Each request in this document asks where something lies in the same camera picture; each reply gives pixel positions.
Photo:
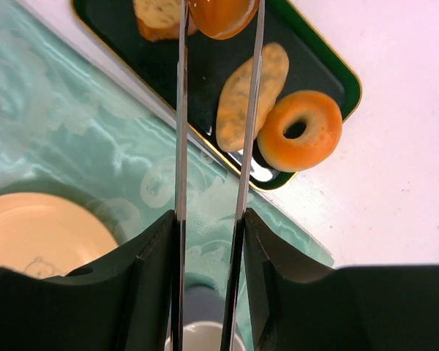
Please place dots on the teal patterned placemat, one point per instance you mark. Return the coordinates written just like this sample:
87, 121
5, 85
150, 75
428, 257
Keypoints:
67, 129

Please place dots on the toasted bread slice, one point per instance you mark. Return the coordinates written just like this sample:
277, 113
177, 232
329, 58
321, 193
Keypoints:
158, 19

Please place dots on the orange bagel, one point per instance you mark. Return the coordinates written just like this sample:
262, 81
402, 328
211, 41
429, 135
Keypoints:
300, 131

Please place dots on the purple mug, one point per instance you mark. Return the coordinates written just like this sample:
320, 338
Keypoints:
202, 319

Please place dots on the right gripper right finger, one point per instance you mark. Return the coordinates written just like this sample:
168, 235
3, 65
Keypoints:
297, 303

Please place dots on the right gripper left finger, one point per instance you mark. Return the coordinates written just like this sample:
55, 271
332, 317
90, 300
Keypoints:
118, 302

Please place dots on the metal tongs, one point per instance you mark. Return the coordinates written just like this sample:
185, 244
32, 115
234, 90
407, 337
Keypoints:
177, 291

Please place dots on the long oval bread roll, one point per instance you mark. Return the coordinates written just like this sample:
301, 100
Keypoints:
234, 97

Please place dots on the dark green tray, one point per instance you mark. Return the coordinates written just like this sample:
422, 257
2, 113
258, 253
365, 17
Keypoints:
314, 65

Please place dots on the round orange bun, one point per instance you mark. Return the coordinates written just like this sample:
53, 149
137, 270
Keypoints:
222, 19

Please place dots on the yellow plate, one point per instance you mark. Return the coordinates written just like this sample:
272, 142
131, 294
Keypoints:
44, 235

